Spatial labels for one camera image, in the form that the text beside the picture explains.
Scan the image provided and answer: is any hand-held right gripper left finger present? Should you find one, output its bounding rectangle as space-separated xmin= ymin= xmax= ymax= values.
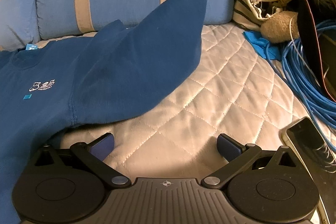
xmin=34 ymin=133 xmax=132 ymax=190

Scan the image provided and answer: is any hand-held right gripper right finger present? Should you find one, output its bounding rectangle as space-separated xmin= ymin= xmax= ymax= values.
xmin=201 ymin=133 xmax=298 ymax=190

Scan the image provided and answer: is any dark blue printed sweatshirt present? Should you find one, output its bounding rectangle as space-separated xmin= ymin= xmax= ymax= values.
xmin=0 ymin=0 xmax=208 ymax=224

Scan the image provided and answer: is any gold-edged smartphone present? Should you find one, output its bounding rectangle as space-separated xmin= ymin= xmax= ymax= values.
xmin=281 ymin=116 xmax=336 ymax=224

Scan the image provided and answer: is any bright blue cloth scrap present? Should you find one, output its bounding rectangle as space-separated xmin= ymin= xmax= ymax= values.
xmin=243 ymin=30 xmax=285 ymax=60

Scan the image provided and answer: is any beige plush toy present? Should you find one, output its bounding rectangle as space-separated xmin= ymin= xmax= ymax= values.
xmin=260 ymin=11 xmax=301 ymax=43

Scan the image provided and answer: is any blue cable coil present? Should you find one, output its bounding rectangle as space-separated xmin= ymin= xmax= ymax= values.
xmin=264 ymin=22 xmax=336 ymax=161

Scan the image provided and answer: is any black red-edged strap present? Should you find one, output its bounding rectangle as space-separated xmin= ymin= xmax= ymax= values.
xmin=297 ymin=0 xmax=336 ymax=102

